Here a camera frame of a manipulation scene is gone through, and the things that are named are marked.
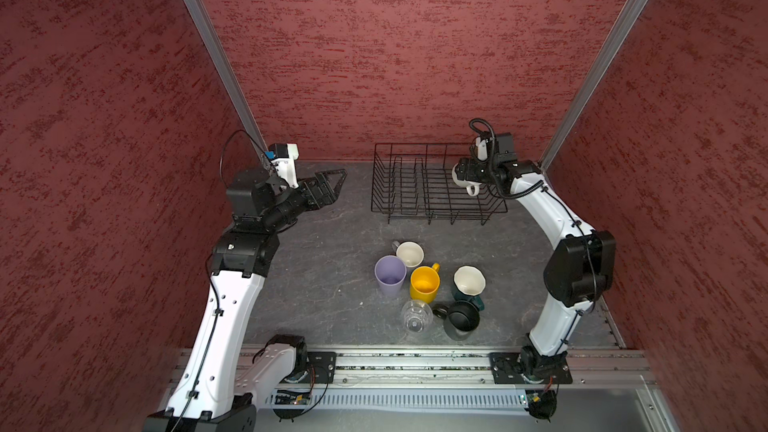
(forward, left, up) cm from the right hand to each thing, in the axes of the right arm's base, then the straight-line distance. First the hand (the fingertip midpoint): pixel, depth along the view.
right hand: (467, 173), depth 91 cm
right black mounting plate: (-50, -4, -20) cm, 54 cm away
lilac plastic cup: (-26, +25, -13) cm, 39 cm away
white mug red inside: (-4, -1, -2) cm, 5 cm away
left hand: (-19, +37, +18) cm, 45 cm away
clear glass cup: (-37, +18, -19) cm, 45 cm away
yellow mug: (-27, +15, -19) cm, 36 cm away
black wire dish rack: (+9, +14, -13) cm, 21 cm away
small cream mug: (-19, +18, -15) cm, 30 cm away
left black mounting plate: (-48, +43, -19) cm, 67 cm away
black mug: (-38, +5, -19) cm, 43 cm away
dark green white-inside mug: (-29, +2, -15) cm, 33 cm away
